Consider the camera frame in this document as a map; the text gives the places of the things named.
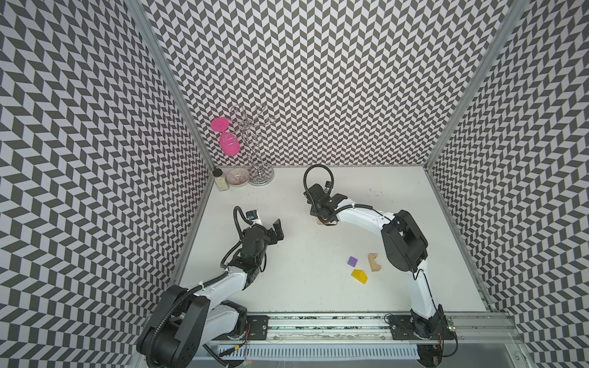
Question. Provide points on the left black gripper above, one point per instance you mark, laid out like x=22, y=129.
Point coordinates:
x=271, y=237

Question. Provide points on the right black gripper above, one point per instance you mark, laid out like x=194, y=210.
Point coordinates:
x=320, y=208

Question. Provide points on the purple block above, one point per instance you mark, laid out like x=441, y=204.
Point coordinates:
x=352, y=261

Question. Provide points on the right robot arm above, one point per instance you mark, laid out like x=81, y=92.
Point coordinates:
x=405, y=247

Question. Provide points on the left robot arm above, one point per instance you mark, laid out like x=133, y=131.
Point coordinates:
x=186, y=319

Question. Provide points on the yellow block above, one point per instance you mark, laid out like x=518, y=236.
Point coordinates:
x=360, y=276

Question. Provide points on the natural wood arch block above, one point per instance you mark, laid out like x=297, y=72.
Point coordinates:
x=374, y=266

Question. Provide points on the striped ceramic bowl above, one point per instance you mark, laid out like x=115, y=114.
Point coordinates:
x=238, y=177

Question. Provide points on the glass spice jar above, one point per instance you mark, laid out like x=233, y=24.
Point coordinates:
x=220, y=180

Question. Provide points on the pink plastic wine glass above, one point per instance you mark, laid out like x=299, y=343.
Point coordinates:
x=228, y=142

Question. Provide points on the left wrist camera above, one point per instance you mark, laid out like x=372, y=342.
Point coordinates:
x=253, y=217

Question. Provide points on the chrome wire glass stand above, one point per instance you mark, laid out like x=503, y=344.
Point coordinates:
x=251, y=123

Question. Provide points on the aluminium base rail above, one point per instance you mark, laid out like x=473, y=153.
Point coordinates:
x=469, y=337

